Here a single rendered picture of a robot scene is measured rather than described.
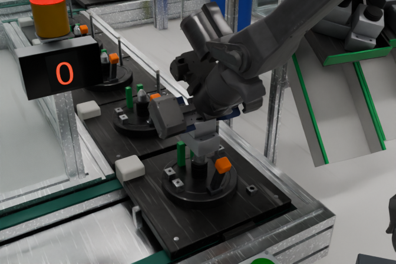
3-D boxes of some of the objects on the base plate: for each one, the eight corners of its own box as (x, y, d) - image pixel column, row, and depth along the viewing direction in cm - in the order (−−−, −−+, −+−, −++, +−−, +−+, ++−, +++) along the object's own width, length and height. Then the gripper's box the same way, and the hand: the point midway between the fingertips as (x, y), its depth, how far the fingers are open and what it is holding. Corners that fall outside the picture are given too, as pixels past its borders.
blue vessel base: (257, 45, 169) (262, -27, 155) (223, 53, 162) (225, -21, 149) (234, 33, 181) (237, -34, 167) (202, 39, 174) (203, -30, 160)
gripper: (175, 121, 59) (149, 154, 72) (284, 88, 66) (242, 124, 80) (159, 81, 60) (136, 121, 74) (267, 53, 68) (228, 94, 82)
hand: (198, 115), depth 74 cm, fingers closed on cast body, 4 cm apart
